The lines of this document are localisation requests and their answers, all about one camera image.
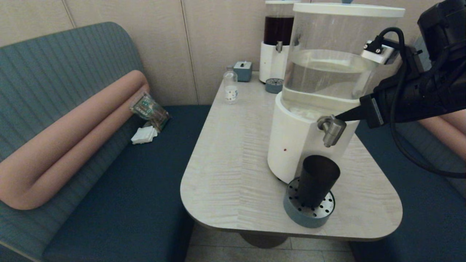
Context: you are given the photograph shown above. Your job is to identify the large steel dispenser tap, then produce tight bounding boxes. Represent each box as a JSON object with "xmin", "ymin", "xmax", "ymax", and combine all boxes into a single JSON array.
[{"xmin": 317, "ymin": 115, "xmax": 347, "ymax": 148}]

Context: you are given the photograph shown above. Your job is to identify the black tapered cup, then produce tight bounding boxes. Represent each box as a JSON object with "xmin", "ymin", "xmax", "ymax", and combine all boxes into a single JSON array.
[{"xmin": 297, "ymin": 155, "xmax": 341, "ymax": 209}]

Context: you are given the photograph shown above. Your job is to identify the pink bolster on empty bench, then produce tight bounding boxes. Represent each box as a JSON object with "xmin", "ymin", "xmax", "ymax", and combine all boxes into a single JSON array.
[{"xmin": 419, "ymin": 109, "xmax": 466, "ymax": 161}]

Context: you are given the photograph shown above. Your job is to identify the large clear water dispenser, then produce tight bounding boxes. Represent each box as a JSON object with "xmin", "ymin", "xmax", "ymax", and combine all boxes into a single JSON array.
[{"xmin": 268, "ymin": 0, "xmax": 406, "ymax": 184}]

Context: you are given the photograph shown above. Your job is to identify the small blue drip tray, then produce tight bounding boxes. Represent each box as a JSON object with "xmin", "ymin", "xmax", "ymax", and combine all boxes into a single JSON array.
[{"xmin": 265, "ymin": 78, "xmax": 285, "ymax": 94}]

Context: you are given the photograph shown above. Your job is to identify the small dark drink dispenser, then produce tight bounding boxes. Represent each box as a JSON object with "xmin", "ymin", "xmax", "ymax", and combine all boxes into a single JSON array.
[{"xmin": 259, "ymin": 0, "xmax": 301, "ymax": 84}]

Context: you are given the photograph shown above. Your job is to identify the empty blue bench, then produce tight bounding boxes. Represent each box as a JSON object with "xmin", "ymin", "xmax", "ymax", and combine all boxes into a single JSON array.
[{"xmin": 349, "ymin": 35, "xmax": 466, "ymax": 262}]

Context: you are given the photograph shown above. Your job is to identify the small blue box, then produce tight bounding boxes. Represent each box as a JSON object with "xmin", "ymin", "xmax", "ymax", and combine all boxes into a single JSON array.
[{"xmin": 233, "ymin": 61, "xmax": 253, "ymax": 82}]

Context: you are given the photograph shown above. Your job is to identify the large blue steel drip tray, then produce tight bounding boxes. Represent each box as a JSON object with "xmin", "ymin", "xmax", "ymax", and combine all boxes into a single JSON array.
[{"xmin": 283, "ymin": 177, "xmax": 335, "ymax": 229}]

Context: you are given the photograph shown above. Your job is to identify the clear plastic bottle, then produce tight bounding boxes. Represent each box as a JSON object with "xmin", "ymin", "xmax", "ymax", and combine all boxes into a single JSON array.
[{"xmin": 224, "ymin": 65, "xmax": 239, "ymax": 104}]

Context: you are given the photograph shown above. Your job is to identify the clear plastic snack bag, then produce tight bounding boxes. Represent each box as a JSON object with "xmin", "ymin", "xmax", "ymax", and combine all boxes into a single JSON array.
[{"xmin": 130, "ymin": 92, "xmax": 170, "ymax": 131}]

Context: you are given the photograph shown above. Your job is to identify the white paper napkins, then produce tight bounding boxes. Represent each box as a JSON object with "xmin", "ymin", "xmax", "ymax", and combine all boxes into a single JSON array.
[{"xmin": 131, "ymin": 125, "xmax": 159, "ymax": 144}]

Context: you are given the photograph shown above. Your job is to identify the blue bench with snack bag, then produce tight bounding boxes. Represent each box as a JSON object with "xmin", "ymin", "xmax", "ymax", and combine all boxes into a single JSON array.
[{"xmin": 0, "ymin": 22, "xmax": 212, "ymax": 262}]

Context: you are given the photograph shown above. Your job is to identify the pink bolster beside snack bag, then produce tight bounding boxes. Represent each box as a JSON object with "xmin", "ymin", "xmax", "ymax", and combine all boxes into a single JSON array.
[{"xmin": 0, "ymin": 70, "xmax": 150, "ymax": 210}]

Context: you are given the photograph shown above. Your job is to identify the black right camera cable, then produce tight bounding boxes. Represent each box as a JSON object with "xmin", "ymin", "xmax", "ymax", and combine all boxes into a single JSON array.
[{"xmin": 377, "ymin": 27, "xmax": 466, "ymax": 179}]

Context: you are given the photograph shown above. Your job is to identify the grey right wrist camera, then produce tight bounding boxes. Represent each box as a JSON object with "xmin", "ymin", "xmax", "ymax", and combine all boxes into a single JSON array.
[{"xmin": 360, "ymin": 39, "xmax": 399, "ymax": 65}]

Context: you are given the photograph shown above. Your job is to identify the table pedestal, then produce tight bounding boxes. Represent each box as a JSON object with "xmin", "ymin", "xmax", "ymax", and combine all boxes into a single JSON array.
[{"xmin": 238, "ymin": 233, "xmax": 292, "ymax": 249}]

